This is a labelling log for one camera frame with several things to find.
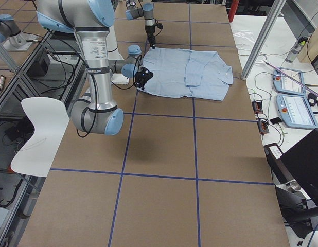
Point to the black laptop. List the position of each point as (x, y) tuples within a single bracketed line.
[(301, 161)]

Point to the black power strip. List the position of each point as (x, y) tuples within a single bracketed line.
[(257, 107), (263, 126)]

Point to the red cylinder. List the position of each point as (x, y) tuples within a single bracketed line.
[(233, 10)]

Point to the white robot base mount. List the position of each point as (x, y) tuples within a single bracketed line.
[(119, 79)]

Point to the upper blue teach pendant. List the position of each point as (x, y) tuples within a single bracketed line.
[(285, 85)]

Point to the aluminium frame post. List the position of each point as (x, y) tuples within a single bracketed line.
[(263, 35)]

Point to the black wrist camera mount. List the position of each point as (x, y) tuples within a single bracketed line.
[(144, 73), (159, 26)]

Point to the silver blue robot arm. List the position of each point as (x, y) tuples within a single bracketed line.
[(145, 11), (90, 21)]

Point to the clear water bottle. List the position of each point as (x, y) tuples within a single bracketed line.
[(296, 48)]

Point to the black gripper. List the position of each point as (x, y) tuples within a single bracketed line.
[(141, 86), (149, 32)]

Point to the blue teach pendant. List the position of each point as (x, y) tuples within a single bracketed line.
[(295, 112), (285, 85)]

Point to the light blue button-up shirt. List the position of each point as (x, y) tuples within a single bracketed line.
[(190, 73)]

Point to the lower blue teach pendant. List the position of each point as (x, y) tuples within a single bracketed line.
[(295, 112)]

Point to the white plastic chair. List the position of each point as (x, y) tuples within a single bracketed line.
[(50, 120)]

